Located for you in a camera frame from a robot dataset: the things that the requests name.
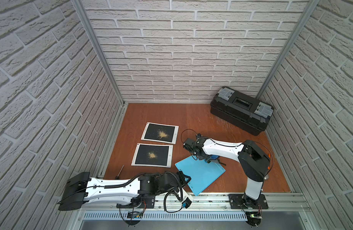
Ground blue-edged drawing tablet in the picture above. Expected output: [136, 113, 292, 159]
[175, 156, 225, 196]

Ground white drawing tablet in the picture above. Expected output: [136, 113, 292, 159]
[141, 122, 179, 144]
[131, 143, 173, 168]

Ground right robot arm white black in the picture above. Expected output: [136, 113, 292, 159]
[183, 136, 274, 201]

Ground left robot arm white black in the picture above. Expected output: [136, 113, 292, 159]
[58, 171, 193, 211]

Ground black toolbox grey latches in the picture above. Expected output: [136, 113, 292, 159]
[210, 87, 274, 136]

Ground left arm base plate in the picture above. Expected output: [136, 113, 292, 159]
[116, 194, 156, 209]

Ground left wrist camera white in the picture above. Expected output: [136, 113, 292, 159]
[182, 192, 193, 209]

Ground aluminium mounting rail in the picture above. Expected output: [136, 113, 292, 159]
[75, 192, 309, 213]

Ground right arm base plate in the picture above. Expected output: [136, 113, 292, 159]
[228, 194, 268, 209]

